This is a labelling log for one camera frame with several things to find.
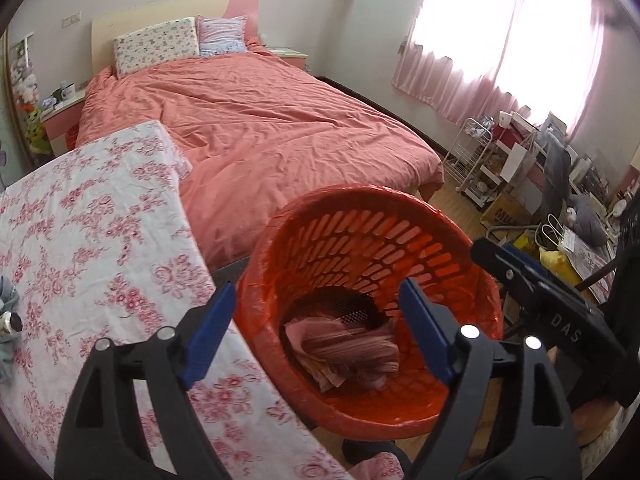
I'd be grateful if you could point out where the bed headboard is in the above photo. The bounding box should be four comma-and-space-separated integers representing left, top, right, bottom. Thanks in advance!
91, 0, 262, 69

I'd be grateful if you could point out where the plush toy display column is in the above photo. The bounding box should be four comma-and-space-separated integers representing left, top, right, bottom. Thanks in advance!
4, 32, 54, 157

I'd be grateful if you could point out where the white paper bag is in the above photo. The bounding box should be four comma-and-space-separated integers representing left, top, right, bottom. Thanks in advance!
536, 212, 567, 257

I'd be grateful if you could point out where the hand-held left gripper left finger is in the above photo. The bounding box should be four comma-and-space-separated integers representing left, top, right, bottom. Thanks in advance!
54, 282, 237, 480

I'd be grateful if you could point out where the salmon duvet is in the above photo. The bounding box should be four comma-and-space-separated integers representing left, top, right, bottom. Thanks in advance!
70, 42, 446, 272

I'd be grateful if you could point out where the white wire rack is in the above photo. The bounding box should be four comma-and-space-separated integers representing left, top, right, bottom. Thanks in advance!
443, 117, 502, 209

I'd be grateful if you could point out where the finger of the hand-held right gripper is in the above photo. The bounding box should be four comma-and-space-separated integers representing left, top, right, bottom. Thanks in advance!
472, 237, 547, 322
502, 243, 557, 287

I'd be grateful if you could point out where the red plastic basket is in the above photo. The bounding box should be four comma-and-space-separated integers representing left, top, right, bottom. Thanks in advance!
235, 185, 505, 444

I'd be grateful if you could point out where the grey chair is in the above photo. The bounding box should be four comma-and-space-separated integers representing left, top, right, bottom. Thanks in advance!
541, 135, 609, 242

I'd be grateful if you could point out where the yellow white snack packet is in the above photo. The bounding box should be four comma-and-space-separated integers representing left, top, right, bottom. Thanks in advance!
284, 312, 402, 394

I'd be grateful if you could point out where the pink striped pillow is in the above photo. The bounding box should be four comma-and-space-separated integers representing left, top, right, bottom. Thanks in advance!
195, 15, 250, 58

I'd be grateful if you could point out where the cluttered desk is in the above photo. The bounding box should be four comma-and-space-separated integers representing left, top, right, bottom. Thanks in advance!
492, 110, 640, 241

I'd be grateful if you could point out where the cardboard box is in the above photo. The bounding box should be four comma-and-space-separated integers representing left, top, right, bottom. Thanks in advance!
479, 191, 537, 234

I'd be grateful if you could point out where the floral pillow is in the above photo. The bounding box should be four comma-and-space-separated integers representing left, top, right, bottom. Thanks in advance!
112, 17, 201, 79

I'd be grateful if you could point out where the pink curtain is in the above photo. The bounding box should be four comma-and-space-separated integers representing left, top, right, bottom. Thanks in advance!
392, 0, 609, 137

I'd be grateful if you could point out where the pink floral tablecloth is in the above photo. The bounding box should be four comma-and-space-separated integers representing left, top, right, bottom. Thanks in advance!
0, 120, 406, 480

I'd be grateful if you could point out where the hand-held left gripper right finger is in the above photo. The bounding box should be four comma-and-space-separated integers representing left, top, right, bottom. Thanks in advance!
399, 277, 583, 480

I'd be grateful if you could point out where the yellow bag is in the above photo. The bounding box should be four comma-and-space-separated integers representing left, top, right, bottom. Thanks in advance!
512, 232, 577, 287

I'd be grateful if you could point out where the black studded mat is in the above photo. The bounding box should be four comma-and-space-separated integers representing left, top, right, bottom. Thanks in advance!
320, 287, 387, 329

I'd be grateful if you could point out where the small bottle black cap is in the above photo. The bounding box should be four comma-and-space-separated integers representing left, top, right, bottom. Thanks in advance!
0, 311, 24, 337

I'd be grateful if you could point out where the pink nightstand with mugs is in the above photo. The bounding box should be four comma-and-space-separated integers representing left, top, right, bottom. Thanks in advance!
40, 94, 86, 157

